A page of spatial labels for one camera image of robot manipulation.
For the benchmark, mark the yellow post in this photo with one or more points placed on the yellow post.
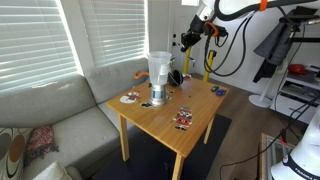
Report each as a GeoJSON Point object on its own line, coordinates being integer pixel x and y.
{"type": "Point", "coordinates": [187, 65]}
{"type": "Point", "coordinates": [209, 65]}

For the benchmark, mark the red object on shelf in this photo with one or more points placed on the red object on shelf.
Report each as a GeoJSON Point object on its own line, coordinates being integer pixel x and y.
{"type": "Point", "coordinates": [296, 69]}

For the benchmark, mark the dark rug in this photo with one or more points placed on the dark rug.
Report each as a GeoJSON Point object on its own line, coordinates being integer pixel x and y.
{"type": "Point", "coordinates": [146, 160]}

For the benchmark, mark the white stand base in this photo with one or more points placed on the white stand base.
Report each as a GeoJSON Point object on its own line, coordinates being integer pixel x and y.
{"type": "Point", "coordinates": [263, 100]}

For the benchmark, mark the dark green toy car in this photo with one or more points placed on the dark green toy car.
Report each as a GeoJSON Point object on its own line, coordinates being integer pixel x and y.
{"type": "Point", "coordinates": [215, 88]}

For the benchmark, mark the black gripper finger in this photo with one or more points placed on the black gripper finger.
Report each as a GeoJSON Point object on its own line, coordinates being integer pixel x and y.
{"type": "Point", "coordinates": [185, 41]}
{"type": "Point", "coordinates": [196, 39]}

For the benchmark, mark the white cushion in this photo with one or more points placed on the white cushion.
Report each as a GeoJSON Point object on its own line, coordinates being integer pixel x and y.
{"type": "Point", "coordinates": [56, 171]}

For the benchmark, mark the pillow with circle pattern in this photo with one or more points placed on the pillow with circle pattern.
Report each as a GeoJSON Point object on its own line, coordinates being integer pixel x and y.
{"type": "Point", "coordinates": [13, 153]}

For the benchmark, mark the wooden table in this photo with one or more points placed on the wooden table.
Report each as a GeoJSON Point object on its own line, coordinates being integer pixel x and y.
{"type": "Point", "coordinates": [160, 123]}

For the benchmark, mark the grey sofa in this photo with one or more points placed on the grey sofa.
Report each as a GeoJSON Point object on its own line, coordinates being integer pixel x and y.
{"type": "Point", "coordinates": [66, 133]}

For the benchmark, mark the white window blind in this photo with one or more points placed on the white window blind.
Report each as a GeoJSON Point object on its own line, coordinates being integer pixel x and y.
{"type": "Point", "coordinates": [33, 40]}
{"type": "Point", "coordinates": [115, 30]}

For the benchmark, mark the blue toy car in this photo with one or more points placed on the blue toy car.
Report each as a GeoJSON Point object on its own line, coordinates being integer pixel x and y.
{"type": "Point", "coordinates": [221, 92]}

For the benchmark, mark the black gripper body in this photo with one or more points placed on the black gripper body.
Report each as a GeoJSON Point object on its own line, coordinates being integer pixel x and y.
{"type": "Point", "coordinates": [197, 26]}

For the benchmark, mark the snowman sticker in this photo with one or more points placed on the snowman sticker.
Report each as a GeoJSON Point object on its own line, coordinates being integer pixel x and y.
{"type": "Point", "coordinates": [130, 97]}

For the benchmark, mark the white shelf unit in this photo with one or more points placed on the white shelf unit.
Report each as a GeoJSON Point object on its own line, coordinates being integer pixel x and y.
{"type": "Point", "coordinates": [296, 103]}

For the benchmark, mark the dark hanging jacket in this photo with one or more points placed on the dark hanging jacket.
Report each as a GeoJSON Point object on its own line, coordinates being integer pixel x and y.
{"type": "Point", "coordinates": [270, 50]}

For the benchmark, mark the translucent plastic cup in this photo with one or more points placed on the translucent plastic cup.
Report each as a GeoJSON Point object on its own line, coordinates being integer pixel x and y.
{"type": "Point", "coordinates": [159, 68]}

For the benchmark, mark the Santa elf sticker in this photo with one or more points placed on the Santa elf sticker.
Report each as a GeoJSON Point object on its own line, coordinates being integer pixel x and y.
{"type": "Point", "coordinates": [182, 118]}

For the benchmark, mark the wooden frame box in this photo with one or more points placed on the wooden frame box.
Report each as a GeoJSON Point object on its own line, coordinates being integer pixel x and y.
{"type": "Point", "coordinates": [266, 156]}

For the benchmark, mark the red paisley cloth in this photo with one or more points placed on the red paisley cloth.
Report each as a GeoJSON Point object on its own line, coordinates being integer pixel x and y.
{"type": "Point", "coordinates": [40, 143]}

